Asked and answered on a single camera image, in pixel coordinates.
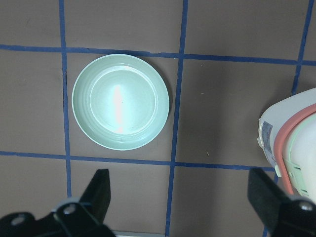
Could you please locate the white rice cooker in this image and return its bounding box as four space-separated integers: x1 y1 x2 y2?
257 88 316 201

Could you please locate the green plate near left arm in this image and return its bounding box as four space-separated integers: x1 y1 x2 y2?
71 54 170 151

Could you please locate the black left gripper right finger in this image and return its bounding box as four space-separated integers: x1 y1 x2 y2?
247 168 316 237

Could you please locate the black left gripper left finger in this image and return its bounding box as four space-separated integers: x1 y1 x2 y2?
0 169 115 237

